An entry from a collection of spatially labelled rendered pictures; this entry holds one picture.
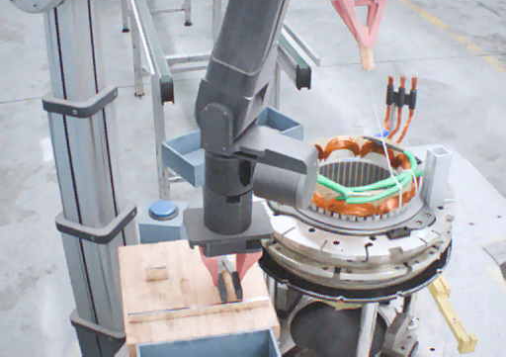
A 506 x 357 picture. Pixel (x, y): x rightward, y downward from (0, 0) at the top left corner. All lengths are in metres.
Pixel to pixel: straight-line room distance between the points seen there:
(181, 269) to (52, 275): 1.77
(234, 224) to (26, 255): 2.06
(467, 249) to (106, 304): 0.77
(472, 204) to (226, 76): 1.05
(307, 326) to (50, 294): 1.50
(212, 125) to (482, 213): 1.01
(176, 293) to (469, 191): 0.97
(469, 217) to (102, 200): 0.83
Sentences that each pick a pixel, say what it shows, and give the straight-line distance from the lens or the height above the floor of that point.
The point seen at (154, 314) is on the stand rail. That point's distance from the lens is 0.84.
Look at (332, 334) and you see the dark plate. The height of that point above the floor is 0.78.
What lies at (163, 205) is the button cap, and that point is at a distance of 1.09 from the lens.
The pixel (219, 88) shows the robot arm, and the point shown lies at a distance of 0.69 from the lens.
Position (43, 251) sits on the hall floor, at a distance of 2.79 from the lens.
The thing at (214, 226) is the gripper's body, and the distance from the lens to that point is 0.79.
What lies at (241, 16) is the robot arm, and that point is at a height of 1.44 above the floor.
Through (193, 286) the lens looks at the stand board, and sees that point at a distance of 0.89.
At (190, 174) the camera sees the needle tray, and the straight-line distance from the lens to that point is 1.17.
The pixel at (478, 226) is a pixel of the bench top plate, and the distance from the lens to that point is 1.56.
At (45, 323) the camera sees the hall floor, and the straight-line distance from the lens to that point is 2.46.
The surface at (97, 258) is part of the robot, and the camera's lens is 1.30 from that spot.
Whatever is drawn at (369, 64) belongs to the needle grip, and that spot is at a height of 1.30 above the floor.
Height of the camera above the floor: 1.65
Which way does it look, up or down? 31 degrees down
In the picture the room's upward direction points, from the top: straight up
